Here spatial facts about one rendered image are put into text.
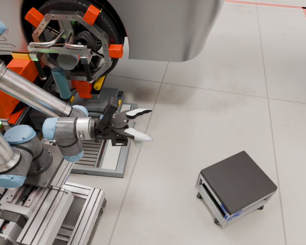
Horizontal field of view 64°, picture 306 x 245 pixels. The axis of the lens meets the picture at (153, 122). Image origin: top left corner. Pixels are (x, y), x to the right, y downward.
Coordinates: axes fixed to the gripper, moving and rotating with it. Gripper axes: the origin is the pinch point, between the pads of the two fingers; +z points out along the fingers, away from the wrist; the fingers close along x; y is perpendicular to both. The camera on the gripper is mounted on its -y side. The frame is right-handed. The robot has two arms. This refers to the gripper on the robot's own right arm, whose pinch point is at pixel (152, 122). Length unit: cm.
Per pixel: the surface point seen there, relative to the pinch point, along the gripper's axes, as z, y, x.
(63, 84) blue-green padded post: -66, 47, -104
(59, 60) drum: -62, 24, -97
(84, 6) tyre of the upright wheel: -43, -6, -113
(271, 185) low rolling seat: 80, 85, -34
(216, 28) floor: 105, 81, -318
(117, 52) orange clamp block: -23, 23, -106
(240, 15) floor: 154, 74, -363
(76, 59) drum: -51, 25, -100
